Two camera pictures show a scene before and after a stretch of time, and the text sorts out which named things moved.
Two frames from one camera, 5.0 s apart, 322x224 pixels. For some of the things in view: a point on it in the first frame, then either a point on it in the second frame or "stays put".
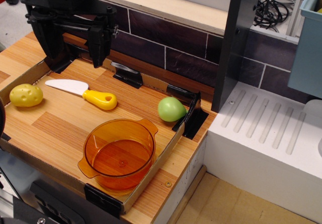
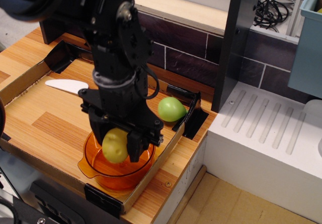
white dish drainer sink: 270,145 stays put
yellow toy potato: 26,95 → 114,145
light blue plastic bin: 305,72 stays put
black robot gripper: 54,8 → 127,107
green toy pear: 171,109 stays put
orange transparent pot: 119,153 stays put
